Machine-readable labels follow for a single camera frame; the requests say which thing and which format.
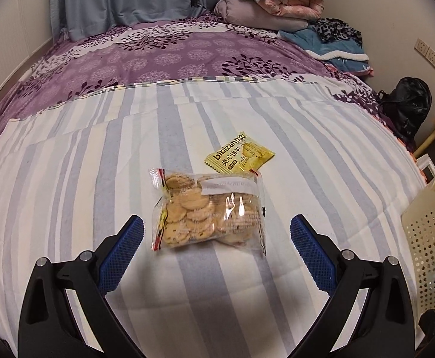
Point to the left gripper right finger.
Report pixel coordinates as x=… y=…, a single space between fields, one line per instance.
x=368 y=312

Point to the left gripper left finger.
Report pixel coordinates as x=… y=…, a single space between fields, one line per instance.
x=47 y=326

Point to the clear bag round cookies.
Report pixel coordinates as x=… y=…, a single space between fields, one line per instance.
x=196 y=208

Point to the cream perforated plastic basket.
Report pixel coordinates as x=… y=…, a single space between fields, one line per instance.
x=418 y=222

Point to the striped white grey blanket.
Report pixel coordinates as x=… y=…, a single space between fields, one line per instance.
x=73 y=174

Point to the black bag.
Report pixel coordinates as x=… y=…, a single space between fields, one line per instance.
x=407 y=106

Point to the small yellow bibizan packet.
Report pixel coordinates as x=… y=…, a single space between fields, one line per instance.
x=242 y=154

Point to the blue leopard clothes pile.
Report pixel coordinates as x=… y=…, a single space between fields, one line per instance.
x=333 y=42

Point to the purple floral bedsheet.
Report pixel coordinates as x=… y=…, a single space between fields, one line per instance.
x=179 y=49

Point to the wall power socket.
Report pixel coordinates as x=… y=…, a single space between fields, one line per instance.
x=425 y=51

